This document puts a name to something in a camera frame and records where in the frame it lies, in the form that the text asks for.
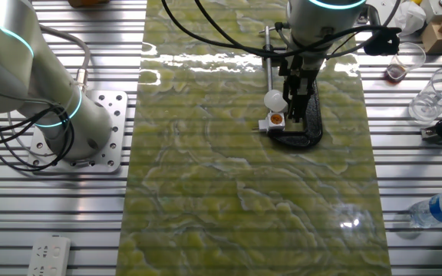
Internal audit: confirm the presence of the clear cup with brown liquid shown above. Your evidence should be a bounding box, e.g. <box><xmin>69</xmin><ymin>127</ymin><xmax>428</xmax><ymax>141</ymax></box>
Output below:
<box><xmin>383</xmin><ymin>41</ymin><xmax>427</xmax><ymax>84</ymax></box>

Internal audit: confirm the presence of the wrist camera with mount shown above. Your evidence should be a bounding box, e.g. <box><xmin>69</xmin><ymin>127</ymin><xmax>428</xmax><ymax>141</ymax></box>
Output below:
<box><xmin>362</xmin><ymin>3</ymin><xmax>403</xmax><ymax>58</ymax></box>

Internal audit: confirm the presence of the black C-clamp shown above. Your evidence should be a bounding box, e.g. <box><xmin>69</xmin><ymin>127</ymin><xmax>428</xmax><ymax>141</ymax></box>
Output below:
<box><xmin>258</xmin><ymin>25</ymin><xmax>324</xmax><ymax>150</ymax></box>

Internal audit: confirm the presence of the clear water bottle blue label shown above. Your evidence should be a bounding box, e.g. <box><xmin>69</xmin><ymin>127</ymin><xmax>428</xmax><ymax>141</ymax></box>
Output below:
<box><xmin>407</xmin><ymin>189</ymin><xmax>442</xmax><ymax>230</ymax></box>

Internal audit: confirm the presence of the white power strip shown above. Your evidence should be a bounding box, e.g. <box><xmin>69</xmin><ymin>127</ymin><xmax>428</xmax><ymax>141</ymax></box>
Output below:
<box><xmin>27</xmin><ymin>235</ymin><xmax>71</xmax><ymax>276</ymax></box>

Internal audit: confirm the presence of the white light bulb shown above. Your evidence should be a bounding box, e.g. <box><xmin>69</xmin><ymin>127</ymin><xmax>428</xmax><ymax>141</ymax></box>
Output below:
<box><xmin>263</xmin><ymin>88</ymin><xmax>289</xmax><ymax>113</ymax></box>

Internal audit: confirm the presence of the white lamp socket adapter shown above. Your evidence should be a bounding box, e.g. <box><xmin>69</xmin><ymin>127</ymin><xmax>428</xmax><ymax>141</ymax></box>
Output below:
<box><xmin>252</xmin><ymin>110</ymin><xmax>286</xmax><ymax>134</ymax></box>

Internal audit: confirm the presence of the small tan cardboard box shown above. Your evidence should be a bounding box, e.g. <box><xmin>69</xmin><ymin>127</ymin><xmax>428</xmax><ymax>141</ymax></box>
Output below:
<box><xmin>420</xmin><ymin>21</ymin><xmax>442</xmax><ymax>54</ymax></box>

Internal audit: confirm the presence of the green marble pattern mat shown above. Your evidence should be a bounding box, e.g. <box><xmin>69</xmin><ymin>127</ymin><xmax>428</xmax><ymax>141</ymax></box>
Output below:
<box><xmin>115</xmin><ymin>0</ymin><xmax>393</xmax><ymax>276</ymax></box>

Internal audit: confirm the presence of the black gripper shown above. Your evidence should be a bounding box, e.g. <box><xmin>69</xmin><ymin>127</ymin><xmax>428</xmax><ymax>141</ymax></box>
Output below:
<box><xmin>278</xmin><ymin>55</ymin><xmax>319</xmax><ymax>124</ymax></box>

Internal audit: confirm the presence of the black base cable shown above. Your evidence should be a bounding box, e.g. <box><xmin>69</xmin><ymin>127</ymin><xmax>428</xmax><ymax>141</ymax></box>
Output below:
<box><xmin>0</xmin><ymin>103</ymin><xmax>77</xmax><ymax>173</ymax></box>

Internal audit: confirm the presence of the empty clear plastic cup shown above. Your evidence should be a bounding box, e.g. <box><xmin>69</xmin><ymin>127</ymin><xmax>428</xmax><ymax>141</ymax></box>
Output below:
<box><xmin>407</xmin><ymin>67</ymin><xmax>442</xmax><ymax>126</ymax></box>

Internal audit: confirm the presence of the grey emergency stop box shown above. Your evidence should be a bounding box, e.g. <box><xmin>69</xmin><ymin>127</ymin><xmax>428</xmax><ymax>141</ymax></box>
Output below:
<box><xmin>419</xmin><ymin>0</ymin><xmax>442</xmax><ymax>23</ymax></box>

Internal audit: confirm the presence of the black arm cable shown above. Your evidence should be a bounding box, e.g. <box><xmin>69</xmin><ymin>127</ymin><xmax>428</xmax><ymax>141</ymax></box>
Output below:
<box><xmin>160</xmin><ymin>0</ymin><xmax>402</xmax><ymax>58</ymax></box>
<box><xmin>193</xmin><ymin>0</ymin><xmax>402</xmax><ymax>58</ymax></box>

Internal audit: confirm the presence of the grey cable with metal connector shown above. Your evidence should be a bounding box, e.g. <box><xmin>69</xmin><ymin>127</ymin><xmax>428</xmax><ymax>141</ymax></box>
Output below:
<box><xmin>38</xmin><ymin>23</ymin><xmax>92</xmax><ymax>95</ymax></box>

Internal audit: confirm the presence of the crumpled white tissue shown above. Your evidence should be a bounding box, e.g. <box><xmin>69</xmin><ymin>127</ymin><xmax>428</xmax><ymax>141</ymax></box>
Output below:
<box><xmin>392</xmin><ymin>0</ymin><xmax>427</xmax><ymax>38</ymax></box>

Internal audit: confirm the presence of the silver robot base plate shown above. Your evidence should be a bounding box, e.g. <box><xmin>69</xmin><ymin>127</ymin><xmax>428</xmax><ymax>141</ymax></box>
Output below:
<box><xmin>27</xmin><ymin>90</ymin><xmax>129</xmax><ymax>174</ymax></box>

